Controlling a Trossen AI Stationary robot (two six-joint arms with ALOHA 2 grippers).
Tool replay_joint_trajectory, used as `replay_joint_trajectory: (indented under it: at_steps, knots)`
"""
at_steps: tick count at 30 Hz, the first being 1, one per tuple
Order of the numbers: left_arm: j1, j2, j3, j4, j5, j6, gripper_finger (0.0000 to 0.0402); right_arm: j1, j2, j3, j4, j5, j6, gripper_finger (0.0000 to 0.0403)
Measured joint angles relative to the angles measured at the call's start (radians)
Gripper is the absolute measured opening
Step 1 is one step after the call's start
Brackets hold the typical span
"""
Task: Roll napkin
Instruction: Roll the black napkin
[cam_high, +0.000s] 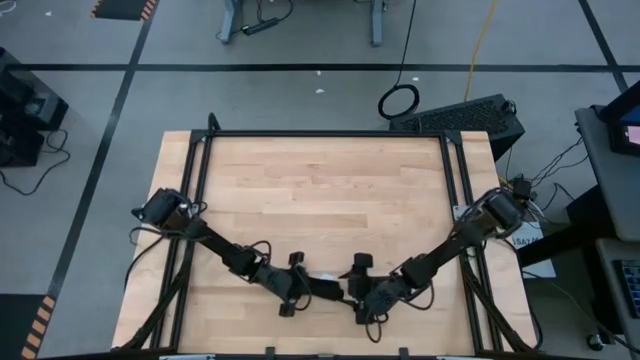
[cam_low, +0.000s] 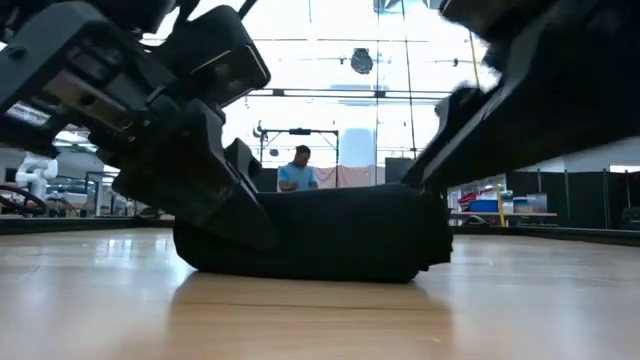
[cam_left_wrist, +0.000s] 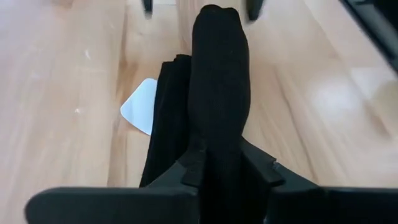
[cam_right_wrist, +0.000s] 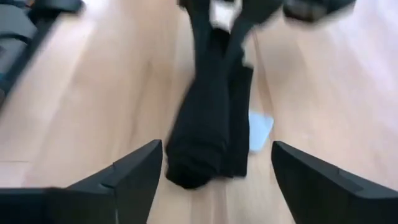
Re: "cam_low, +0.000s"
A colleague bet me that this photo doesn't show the black monitor on stand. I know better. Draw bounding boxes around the black monitor on stand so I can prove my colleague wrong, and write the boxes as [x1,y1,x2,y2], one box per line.
[383,156,419,185]

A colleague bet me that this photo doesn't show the black ceiling cable reel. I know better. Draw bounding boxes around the black ceiling cable reel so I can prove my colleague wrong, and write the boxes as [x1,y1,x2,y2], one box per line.
[349,47,375,76]

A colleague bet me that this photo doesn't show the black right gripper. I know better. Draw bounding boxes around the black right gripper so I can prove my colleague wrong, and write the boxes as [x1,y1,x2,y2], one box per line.
[401,0,640,194]

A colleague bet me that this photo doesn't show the black cloth napkin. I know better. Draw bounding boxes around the black cloth napkin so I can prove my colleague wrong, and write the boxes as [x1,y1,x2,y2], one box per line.
[172,182,455,284]

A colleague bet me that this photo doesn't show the pink hanging cloth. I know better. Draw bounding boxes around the pink hanging cloth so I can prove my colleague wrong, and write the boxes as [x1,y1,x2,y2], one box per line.
[312,164,387,190]

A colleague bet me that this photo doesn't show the blue plastic bin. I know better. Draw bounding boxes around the blue plastic bin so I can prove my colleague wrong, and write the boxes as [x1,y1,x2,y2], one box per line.
[468,198,500,214]

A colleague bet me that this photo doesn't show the black square monitor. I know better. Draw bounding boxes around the black square monitor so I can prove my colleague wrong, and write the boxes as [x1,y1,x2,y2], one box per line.
[255,167,280,194]

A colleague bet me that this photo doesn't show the person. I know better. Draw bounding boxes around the person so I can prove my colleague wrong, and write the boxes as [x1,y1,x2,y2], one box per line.
[277,144,320,194]

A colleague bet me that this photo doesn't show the black room divider panels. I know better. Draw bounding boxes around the black room divider panels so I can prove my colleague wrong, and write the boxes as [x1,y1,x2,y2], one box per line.
[504,168,640,231]

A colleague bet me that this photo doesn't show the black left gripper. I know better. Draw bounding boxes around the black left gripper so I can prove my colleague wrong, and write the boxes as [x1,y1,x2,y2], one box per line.
[0,0,224,174]

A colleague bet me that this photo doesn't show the white robot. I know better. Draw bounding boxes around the white robot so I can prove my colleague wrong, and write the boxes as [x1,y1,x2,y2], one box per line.
[13,153,60,202]

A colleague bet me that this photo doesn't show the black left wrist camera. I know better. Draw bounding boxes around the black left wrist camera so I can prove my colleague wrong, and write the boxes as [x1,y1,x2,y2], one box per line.
[152,3,273,110]

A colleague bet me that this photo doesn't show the black curved tube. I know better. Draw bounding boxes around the black curved tube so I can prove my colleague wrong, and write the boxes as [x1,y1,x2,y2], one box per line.
[0,183,49,217]

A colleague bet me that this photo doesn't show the black station frame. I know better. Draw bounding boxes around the black station frame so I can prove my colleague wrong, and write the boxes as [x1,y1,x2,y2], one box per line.
[83,170,124,217]

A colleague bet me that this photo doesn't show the black camera rig frame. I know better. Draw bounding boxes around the black camera rig frame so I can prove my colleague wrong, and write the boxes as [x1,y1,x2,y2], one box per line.
[257,127,341,189]

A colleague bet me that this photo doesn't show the long ceiling light bar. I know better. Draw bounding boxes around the long ceiling light bar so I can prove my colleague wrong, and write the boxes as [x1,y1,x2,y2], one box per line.
[248,87,454,100]

